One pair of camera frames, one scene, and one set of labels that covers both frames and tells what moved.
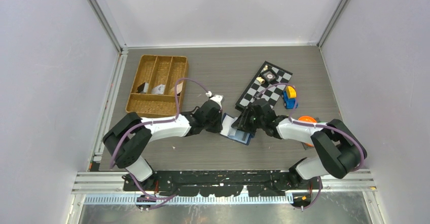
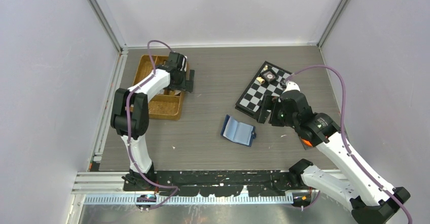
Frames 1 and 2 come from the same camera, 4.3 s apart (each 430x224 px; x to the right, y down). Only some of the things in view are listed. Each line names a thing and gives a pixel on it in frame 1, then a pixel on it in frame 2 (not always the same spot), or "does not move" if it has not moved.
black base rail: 218,183 does not move
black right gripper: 242,123 to 267,104
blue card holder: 236,135 does not move
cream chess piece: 261,80 does not move
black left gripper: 218,127 to 187,84
